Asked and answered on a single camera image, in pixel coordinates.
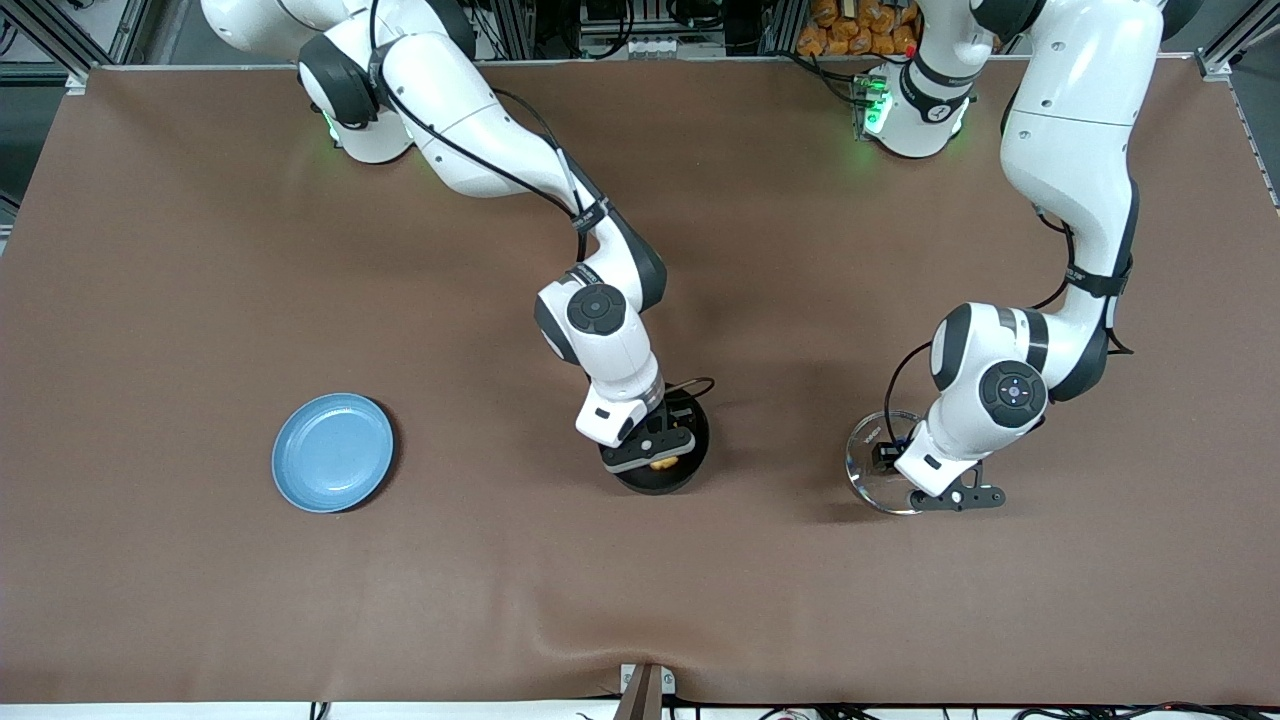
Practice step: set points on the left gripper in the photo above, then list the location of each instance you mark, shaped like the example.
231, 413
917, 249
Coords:
886, 455

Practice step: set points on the aluminium rack upright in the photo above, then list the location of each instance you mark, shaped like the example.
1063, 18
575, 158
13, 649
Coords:
785, 25
515, 28

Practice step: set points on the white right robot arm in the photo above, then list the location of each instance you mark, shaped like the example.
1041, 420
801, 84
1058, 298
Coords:
470, 130

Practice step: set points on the yellow potato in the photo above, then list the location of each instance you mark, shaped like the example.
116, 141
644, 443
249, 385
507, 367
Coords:
662, 463

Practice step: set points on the metal bracket with brown post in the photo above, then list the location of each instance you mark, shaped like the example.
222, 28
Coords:
645, 692

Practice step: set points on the brown table mat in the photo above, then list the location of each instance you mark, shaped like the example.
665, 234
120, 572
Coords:
640, 580

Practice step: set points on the blue round plate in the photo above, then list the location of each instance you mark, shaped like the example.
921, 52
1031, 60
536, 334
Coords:
333, 452

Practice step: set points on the aluminium frame post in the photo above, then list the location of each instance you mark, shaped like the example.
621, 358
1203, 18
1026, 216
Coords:
1235, 45
45, 40

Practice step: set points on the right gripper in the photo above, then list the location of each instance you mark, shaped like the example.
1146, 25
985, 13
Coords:
676, 414

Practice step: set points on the glass lid with blue knob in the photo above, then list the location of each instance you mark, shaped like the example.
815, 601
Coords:
870, 485

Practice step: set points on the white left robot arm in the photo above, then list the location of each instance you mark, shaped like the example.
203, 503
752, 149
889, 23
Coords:
1070, 120

